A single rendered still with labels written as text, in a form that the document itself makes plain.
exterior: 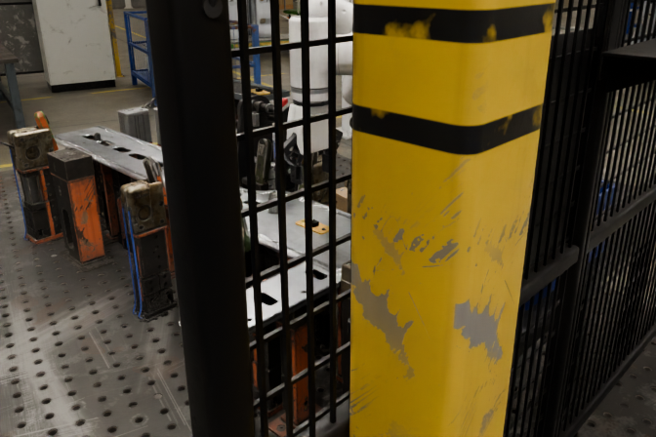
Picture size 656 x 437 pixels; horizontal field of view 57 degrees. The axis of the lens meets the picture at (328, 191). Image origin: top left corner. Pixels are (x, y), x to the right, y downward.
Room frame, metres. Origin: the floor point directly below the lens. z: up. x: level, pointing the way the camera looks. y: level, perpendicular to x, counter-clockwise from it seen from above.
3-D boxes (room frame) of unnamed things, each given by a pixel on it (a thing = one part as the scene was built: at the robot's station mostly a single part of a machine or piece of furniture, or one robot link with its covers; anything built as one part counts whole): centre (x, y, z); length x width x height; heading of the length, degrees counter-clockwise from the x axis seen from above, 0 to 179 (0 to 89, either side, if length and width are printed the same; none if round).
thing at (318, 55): (1.19, 0.03, 1.37); 0.09 x 0.08 x 0.13; 79
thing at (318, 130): (1.19, 0.03, 1.23); 0.10 x 0.07 x 0.11; 135
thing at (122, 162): (1.53, 0.38, 1.00); 1.38 x 0.22 x 0.02; 46
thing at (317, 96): (1.19, 0.03, 1.29); 0.09 x 0.08 x 0.03; 135
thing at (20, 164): (1.80, 0.91, 0.88); 0.15 x 0.11 x 0.36; 136
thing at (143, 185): (1.35, 0.44, 0.87); 0.12 x 0.09 x 0.35; 136
